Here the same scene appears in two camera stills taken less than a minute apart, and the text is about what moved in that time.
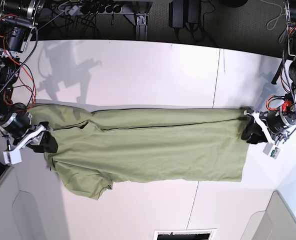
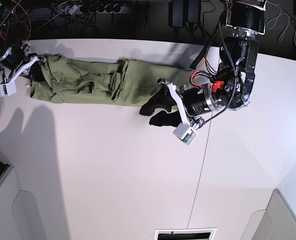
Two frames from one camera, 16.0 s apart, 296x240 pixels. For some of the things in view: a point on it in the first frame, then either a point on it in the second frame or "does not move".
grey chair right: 276,222 does not move
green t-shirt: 97,147 -> 120,82
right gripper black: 276,121 -> 191,102
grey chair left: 12,214 does not move
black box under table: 182,11 does not move
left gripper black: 16,122 -> 9,57
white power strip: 91,9 does not move
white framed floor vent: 203,234 does not move
